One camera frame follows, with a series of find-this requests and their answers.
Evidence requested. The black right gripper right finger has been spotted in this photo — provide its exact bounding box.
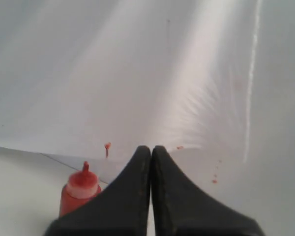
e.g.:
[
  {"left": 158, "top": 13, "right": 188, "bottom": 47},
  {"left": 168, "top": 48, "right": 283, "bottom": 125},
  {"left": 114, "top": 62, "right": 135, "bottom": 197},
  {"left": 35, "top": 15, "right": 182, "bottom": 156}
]
[{"left": 150, "top": 146, "right": 264, "bottom": 236}]

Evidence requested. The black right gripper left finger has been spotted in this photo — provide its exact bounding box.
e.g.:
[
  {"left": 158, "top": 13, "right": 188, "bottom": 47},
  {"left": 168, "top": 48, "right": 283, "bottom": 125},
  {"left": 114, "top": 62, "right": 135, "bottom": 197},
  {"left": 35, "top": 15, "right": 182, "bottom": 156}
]
[{"left": 45, "top": 146, "right": 151, "bottom": 236}]

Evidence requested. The red sauce squeeze bottle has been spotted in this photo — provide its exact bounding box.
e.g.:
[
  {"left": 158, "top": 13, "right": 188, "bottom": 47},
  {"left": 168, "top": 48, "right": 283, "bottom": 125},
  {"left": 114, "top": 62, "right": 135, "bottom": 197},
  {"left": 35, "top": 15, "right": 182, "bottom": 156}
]
[{"left": 59, "top": 142, "right": 112, "bottom": 218}]

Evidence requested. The white paper backdrop sheet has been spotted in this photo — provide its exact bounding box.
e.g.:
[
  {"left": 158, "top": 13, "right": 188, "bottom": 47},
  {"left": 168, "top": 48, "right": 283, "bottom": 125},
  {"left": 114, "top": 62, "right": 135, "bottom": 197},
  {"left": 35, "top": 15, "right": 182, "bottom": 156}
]
[{"left": 0, "top": 0, "right": 295, "bottom": 222}]

